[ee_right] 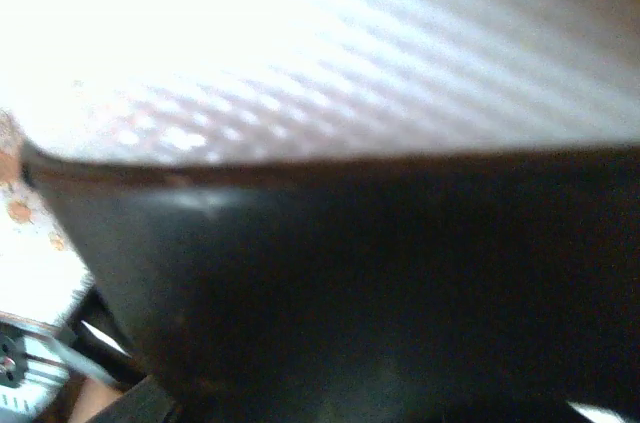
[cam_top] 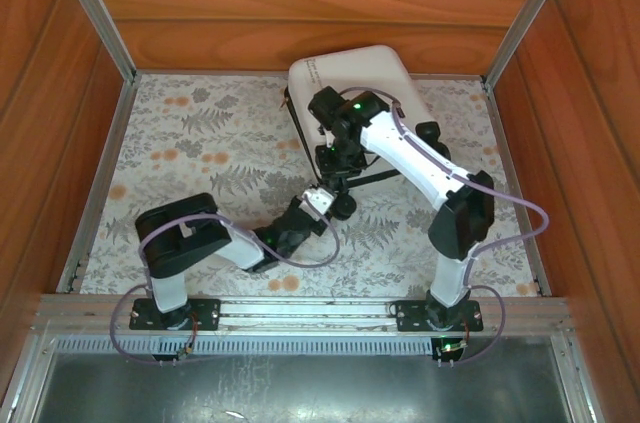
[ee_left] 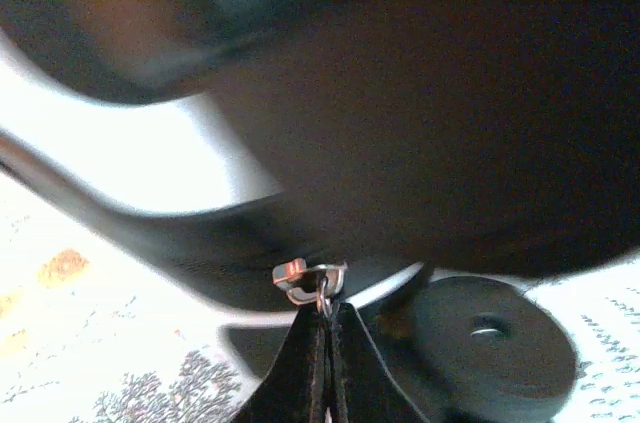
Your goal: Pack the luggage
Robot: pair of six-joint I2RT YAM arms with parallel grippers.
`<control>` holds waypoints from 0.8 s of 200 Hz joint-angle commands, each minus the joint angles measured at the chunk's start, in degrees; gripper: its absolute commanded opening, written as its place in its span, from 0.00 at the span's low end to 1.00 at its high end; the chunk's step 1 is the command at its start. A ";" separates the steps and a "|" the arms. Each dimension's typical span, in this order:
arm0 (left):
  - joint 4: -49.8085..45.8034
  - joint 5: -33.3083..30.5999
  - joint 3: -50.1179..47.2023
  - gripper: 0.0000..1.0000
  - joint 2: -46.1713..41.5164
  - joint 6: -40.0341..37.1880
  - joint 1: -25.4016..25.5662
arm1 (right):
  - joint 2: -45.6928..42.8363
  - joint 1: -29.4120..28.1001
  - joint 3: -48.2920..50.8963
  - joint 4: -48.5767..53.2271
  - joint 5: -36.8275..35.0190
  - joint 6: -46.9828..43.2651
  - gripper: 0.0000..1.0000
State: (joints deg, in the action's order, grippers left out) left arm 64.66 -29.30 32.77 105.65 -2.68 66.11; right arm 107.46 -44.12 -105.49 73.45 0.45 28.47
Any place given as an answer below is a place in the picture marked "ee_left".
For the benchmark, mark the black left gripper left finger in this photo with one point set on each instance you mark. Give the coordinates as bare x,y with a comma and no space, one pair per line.
295,383

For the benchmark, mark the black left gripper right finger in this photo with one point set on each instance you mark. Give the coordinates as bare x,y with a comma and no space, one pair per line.
360,388

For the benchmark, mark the metal zipper pull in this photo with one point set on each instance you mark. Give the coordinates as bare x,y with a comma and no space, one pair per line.
300,275

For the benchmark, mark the white suitcase with black lining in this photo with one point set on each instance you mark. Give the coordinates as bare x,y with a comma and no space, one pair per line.
150,153

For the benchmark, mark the floral tablecloth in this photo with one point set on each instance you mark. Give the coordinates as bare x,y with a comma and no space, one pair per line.
75,343

